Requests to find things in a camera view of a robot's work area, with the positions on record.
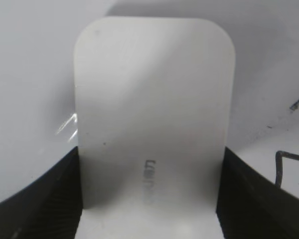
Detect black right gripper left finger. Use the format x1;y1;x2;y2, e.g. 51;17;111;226
0;147;83;239

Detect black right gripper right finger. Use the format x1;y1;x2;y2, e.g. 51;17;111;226
216;148;299;239

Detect white board eraser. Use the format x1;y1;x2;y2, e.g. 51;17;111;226
74;16;235;239

